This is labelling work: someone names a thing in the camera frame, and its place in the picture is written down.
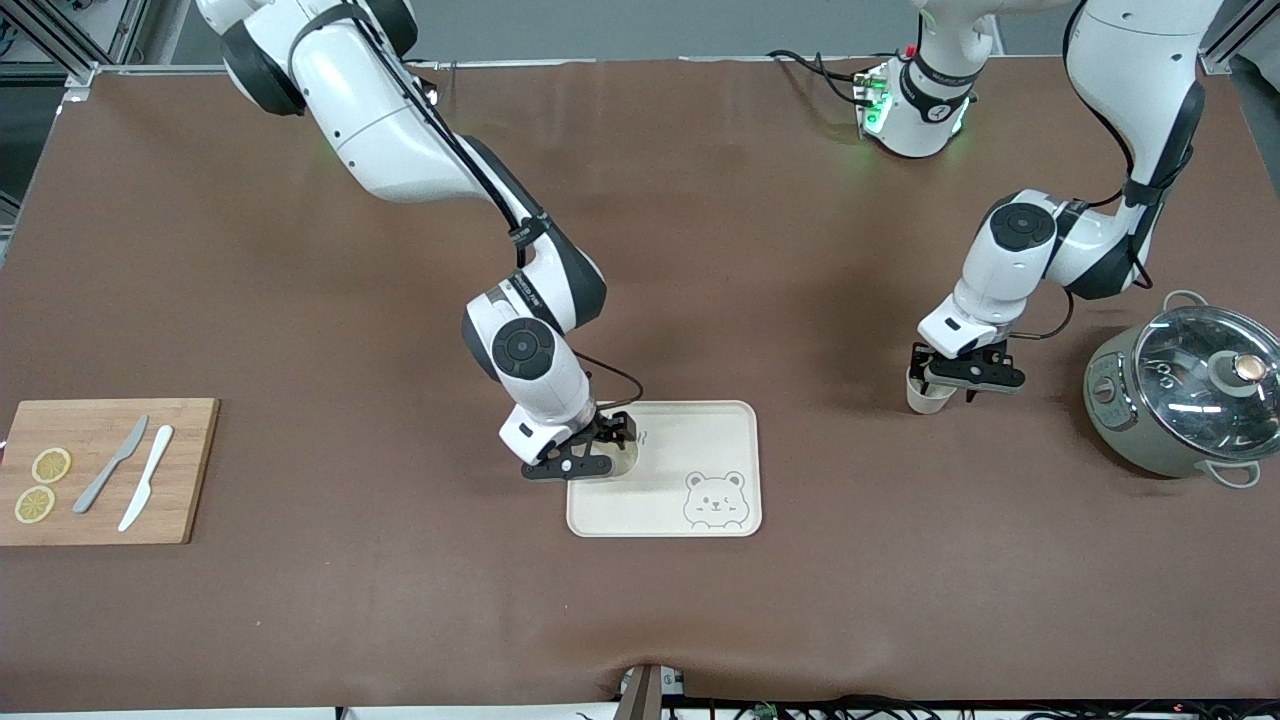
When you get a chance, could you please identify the brown table mat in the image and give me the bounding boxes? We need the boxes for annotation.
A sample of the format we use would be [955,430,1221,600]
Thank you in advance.
[0,55,1280,713]

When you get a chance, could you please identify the glass pot lid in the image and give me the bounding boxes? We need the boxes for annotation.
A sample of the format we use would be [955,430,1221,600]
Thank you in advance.
[1133,305,1280,463]

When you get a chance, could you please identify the brown metal bracket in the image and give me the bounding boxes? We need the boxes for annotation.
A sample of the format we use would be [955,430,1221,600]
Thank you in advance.
[612,662,689,720]

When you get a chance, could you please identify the aluminium frame profile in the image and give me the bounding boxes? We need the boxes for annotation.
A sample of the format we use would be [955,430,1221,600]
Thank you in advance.
[1200,0,1280,73]

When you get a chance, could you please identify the wooden cutting board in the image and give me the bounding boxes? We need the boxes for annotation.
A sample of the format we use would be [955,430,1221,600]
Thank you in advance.
[0,398,221,547]

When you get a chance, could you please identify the grey-green electric cooking pot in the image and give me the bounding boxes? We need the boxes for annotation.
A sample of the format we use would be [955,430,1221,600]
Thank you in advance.
[1083,290,1280,489]

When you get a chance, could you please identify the black cables at arm base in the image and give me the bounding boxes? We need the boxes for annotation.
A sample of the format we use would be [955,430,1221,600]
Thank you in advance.
[765,48,871,106]

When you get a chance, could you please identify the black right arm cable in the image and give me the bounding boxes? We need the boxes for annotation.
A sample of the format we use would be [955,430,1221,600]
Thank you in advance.
[345,0,646,413]

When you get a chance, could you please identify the white plastic knife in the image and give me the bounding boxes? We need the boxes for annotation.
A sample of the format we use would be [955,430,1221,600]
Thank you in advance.
[118,425,175,533]

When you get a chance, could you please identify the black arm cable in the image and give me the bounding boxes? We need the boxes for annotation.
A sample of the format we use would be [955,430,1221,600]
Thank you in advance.
[345,0,646,413]
[1005,0,1201,341]

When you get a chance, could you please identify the aluminium frame with black struts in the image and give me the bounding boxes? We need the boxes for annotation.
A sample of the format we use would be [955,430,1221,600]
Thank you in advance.
[0,0,151,101]

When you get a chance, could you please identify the cream tray with bear print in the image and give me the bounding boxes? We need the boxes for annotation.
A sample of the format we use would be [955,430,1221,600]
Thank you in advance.
[567,400,763,539]

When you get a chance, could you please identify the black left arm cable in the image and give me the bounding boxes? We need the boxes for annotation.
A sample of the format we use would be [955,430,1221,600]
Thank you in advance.
[1005,0,1201,341]

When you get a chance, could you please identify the grey plastic knife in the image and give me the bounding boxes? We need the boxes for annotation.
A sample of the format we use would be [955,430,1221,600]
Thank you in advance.
[72,415,150,515]

